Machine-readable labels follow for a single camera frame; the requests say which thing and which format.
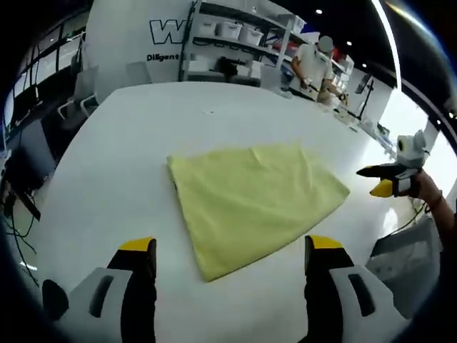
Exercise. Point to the black metal stand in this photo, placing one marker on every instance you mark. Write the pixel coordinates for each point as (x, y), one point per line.
(28, 203)

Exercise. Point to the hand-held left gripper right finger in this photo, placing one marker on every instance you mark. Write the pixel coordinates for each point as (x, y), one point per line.
(321, 286)

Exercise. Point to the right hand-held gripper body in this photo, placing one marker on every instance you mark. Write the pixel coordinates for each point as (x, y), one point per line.
(412, 153)

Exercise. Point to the black device on shelf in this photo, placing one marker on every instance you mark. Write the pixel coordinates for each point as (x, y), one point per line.
(228, 68)

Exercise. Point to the black tripod stand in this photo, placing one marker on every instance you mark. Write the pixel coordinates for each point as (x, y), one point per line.
(366, 96)

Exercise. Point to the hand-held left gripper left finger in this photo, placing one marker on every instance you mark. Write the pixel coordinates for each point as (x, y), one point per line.
(139, 286)

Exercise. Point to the grey chair by shelf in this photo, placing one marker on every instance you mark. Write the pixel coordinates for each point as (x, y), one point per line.
(270, 76)

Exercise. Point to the white metal shelving unit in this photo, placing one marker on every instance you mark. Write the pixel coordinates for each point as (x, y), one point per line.
(200, 68)

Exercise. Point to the yellow blue grey garment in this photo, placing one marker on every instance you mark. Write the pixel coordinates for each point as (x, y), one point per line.
(246, 200)

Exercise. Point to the white frame office chair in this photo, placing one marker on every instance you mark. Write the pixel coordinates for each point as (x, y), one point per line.
(84, 93)

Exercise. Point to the grey chair backrest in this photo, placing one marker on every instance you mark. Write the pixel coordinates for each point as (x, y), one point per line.
(137, 73)

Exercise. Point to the white storage bin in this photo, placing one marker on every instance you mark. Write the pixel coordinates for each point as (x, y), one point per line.
(252, 35)
(207, 29)
(228, 31)

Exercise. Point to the person's right hand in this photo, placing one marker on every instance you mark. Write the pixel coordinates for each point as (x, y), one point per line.
(426, 187)

